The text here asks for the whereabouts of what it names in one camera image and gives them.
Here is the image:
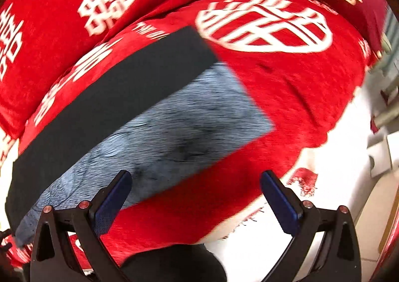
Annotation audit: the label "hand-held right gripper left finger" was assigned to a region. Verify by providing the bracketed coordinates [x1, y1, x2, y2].
[29, 170, 132, 282]

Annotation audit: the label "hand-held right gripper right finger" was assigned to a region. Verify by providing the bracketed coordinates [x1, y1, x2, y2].
[260, 170, 362, 282]

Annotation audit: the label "black pants with grey lining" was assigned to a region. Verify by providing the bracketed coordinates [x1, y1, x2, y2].
[6, 25, 275, 247]

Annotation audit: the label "person's dark clothing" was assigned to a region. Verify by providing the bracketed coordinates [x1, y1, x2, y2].
[120, 245, 227, 282]

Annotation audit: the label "red printed blanket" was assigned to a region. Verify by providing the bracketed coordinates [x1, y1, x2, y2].
[0, 0, 371, 272]

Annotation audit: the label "white box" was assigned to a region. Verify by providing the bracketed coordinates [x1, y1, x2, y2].
[366, 135, 394, 178]

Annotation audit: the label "metal tube frame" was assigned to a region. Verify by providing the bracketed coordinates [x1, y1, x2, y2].
[371, 60, 399, 133]

